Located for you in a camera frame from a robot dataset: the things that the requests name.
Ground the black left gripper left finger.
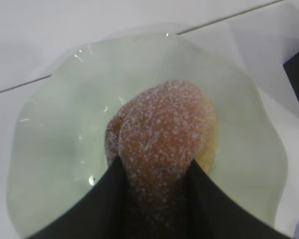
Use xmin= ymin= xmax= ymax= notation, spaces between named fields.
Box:
xmin=29 ymin=157 xmax=127 ymax=239

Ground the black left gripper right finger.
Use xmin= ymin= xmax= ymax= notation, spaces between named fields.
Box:
xmin=186 ymin=160 xmax=287 ymax=239

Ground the sugar-dusted bread roll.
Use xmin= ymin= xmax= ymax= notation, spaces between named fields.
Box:
xmin=105 ymin=80 xmax=217 ymax=239

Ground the green wavy glass plate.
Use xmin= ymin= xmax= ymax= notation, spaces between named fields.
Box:
xmin=6 ymin=33 xmax=288 ymax=239

